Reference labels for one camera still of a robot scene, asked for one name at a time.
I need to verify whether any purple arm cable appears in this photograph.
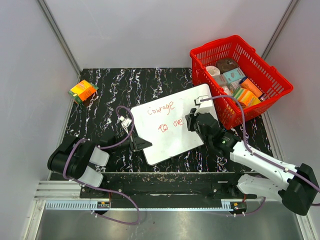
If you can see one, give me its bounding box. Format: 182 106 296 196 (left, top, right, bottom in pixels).
62 105 141 225
199 94 320 217

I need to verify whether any brown round lid jar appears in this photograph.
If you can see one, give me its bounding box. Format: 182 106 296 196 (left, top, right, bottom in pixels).
215 57 239 74

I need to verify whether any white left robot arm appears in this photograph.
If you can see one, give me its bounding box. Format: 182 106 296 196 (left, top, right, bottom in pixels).
47 132 153 198

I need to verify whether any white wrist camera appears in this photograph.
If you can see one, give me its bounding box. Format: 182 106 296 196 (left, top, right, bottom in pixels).
119 116 132 134
194 95 214 116

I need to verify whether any orange blue box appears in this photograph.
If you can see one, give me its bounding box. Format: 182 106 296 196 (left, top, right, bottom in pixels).
239 76 263 99

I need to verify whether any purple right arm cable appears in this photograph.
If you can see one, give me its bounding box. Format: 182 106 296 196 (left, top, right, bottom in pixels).
199 94 320 217

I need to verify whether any white toilet paper roll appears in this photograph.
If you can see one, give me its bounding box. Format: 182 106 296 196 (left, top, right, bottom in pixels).
205 65 221 77

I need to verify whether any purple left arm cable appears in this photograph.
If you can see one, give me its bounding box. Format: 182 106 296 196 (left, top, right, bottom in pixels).
62 105 141 225

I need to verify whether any teal cardboard box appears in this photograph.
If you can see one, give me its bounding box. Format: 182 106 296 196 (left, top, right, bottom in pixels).
223 67 246 84

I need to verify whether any red plastic shopping basket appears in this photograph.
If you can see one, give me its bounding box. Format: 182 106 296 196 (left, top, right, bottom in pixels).
189 35 294 130

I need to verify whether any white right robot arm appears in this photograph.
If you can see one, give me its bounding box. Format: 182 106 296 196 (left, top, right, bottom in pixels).
185 108 319 216

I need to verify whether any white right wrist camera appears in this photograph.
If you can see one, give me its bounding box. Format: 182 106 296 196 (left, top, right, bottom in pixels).
194 95 214 116

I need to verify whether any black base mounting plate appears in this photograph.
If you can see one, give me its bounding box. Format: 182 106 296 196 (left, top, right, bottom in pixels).
79 172 258 203

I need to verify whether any orange green snack box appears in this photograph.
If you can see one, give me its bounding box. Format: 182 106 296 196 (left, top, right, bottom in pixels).
68 80 99 105

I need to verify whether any white whiteboard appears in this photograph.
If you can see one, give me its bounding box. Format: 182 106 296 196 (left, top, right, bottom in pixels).
130 83 212 166

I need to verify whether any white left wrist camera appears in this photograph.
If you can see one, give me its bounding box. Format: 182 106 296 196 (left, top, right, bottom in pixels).
119 116 132 134

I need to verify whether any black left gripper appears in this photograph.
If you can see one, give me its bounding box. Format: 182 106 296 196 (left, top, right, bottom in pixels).
111 128 152 153

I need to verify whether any yellow green sponge pack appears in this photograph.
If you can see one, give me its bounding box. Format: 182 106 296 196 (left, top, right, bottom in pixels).
232 87 261 108

